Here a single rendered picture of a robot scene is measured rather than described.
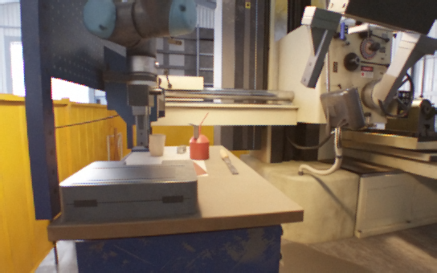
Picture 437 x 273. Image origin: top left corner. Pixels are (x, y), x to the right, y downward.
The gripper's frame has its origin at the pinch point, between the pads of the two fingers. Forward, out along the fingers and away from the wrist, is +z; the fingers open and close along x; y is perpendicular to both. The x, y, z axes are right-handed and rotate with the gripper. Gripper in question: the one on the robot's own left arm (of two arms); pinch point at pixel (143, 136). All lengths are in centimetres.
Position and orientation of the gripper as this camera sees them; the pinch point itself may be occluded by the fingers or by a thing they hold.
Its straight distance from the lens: 62.7
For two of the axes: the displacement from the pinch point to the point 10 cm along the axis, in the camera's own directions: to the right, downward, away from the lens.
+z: -0.1, 9.9, 1.1
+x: -1.8, -1.1, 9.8
